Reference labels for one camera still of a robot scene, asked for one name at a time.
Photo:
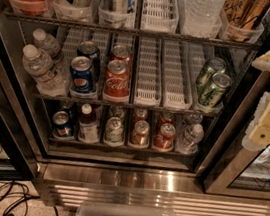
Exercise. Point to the clear water bottle bottom shelf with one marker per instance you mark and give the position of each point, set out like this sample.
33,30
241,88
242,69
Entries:
188,139

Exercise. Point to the clear water bottle shelf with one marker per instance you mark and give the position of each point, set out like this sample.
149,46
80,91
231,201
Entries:
188,139
201,18

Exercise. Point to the gold brown can top shelf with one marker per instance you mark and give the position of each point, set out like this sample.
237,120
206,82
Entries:
241,20

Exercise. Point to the glass fridge door right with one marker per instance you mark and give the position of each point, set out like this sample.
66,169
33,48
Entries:
235,174

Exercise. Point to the clear water bottle top shelf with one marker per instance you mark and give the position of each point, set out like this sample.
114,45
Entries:
201,18

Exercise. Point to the rear water bottle bottom shelf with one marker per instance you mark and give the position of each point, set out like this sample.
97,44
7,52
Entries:
190,119

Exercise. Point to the empty white shelf tray right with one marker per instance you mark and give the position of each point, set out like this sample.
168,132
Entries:
176,87

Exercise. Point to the empty white tray top shelf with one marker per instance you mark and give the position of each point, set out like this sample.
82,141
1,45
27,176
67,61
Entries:
159,15

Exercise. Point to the empty white shelf tray left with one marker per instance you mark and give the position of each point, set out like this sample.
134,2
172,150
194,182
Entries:
148,81

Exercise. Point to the silver blue can top shelf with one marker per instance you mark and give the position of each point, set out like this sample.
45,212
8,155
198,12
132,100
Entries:
117,13

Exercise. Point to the stainless steel fridge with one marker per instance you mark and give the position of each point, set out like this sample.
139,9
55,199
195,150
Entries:
69,172

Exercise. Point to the brown tea bottle white cap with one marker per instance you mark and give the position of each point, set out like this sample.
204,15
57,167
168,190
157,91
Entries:
88,130

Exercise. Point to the rear water bottle middle shelf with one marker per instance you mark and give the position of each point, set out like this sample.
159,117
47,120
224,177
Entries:
49,44

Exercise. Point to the front water bottle middle shelf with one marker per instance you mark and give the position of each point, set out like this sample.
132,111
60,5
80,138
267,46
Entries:
49,79

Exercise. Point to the green can middle rear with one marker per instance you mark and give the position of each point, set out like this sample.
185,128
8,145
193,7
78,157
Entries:
211,66

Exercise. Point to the green can middle front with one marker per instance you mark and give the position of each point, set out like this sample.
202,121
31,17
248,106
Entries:
212,93

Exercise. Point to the red Coca-Cola can bottom rear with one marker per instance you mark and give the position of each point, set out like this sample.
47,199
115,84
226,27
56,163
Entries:
166,117

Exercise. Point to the red Coca-Cola can bottom front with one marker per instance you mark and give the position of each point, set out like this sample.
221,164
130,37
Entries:
163,140

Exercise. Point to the orange soda can bottom rear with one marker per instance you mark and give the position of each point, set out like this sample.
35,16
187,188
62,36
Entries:
139,114

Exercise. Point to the orange soda can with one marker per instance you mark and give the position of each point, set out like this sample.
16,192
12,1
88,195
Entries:
139,114
140,134

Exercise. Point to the orange soda can bottom front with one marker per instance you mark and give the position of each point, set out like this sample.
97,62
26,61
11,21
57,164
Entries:
140,134

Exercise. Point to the red Coca-Cola can middle rear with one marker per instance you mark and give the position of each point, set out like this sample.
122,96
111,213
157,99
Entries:
122,52

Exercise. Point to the red Coca-Cola can middle front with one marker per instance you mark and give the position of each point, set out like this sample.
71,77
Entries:
116,85

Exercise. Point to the green white can bottom rear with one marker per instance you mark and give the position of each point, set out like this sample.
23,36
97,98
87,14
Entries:
117,111

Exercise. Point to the green white can bottom front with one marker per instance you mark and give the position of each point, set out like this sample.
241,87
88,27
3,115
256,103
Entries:
114,132

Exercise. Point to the dark Pepsi can middle rear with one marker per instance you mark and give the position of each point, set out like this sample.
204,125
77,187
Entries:
91,50

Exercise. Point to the blue Pepsi can middle front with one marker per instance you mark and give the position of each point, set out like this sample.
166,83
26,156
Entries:
83,80

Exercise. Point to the blue pepsi can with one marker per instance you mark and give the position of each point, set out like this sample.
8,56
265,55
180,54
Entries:
83,80
70,108
63,128

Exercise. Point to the blue Pepsi can bottom rear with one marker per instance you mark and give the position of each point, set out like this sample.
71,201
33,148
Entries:
70,108

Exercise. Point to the blue Pepsi can bottom front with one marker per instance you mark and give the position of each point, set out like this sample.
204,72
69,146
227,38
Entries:
63,128

